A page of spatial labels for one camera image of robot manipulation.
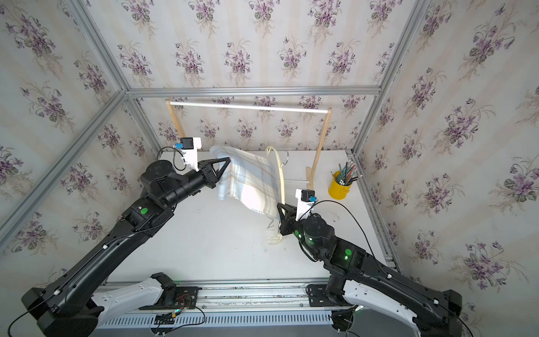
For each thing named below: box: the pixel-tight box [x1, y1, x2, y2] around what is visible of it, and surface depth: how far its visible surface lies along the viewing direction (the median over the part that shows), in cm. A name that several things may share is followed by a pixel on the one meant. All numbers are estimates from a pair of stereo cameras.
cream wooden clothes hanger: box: [265, 146, 286, 205], surface depth 67 cm
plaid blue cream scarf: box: [209, 145, 283, 246], surface depth 65 cm
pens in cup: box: [329, 159, 363, 187], surface depth 96 cm
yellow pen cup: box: [328, 170, 353, 201], surface depth 96 cm
